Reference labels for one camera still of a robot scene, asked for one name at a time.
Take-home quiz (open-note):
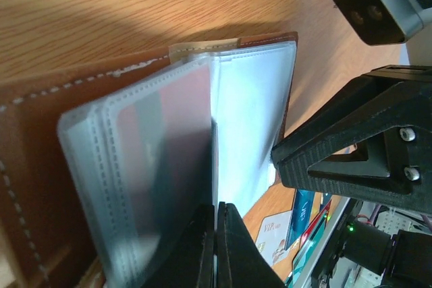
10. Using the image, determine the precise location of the white card right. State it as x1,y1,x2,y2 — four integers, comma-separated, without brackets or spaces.
255,210,292,275

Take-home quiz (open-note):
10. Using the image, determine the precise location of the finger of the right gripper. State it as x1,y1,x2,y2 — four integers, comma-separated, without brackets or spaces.
272,65,431,214

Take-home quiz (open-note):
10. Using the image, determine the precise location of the blue card right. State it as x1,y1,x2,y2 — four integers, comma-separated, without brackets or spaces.
285,190,315,250

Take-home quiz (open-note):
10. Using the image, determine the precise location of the brown leather card holder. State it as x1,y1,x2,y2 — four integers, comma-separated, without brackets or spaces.
1,32,298,287

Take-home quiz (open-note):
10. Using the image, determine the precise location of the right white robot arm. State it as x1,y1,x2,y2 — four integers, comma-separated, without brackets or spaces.
271,65,431,287

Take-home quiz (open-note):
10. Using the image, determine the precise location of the red vip card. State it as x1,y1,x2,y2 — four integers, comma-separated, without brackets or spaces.
114,64,211,237

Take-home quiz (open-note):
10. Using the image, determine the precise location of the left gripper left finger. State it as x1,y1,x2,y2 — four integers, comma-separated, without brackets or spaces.
144,204,215,287

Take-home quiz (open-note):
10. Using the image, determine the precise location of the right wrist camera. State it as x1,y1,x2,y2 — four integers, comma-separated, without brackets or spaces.
333,0,431,46

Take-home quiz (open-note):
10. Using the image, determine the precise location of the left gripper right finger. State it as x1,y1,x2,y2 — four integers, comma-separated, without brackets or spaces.
216,202,285,288

